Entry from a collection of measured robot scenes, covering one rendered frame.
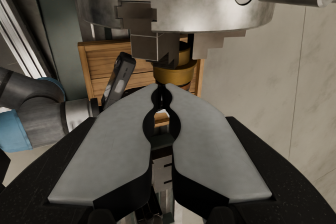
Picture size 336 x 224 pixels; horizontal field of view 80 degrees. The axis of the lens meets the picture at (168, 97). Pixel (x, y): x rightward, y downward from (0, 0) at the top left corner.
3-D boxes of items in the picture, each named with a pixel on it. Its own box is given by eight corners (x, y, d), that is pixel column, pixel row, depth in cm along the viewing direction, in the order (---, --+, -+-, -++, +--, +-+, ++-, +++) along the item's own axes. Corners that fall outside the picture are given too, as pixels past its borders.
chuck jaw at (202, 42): (197, -5, 33) (263, -5, 35) (189, -7, 37) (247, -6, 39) (192, 60, 38) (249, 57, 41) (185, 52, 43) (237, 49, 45)
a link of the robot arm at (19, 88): (19, 62, 45) (5, 82, 36) (71, 82, 51) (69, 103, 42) (7, 91, 47) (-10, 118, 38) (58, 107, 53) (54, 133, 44)
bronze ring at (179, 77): (159, 58, 34) (160, 102, 39) (208, 51, 37) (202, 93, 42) (144, 40, 41) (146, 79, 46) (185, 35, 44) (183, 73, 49)
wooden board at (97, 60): (77, 42, 52) (77, 46, 49) (200, 32, 63) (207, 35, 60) (96, 133, 67) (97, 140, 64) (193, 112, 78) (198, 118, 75)
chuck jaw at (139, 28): (155, -5, 33) (116, 0, 23) (185, -4, 31) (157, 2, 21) (156, 60, 38) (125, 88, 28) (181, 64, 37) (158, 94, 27)
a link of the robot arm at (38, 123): (0, 101, 37) (-17, 129, 30) (65, 91, 41) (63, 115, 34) (16, 135, 41) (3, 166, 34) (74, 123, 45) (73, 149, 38)
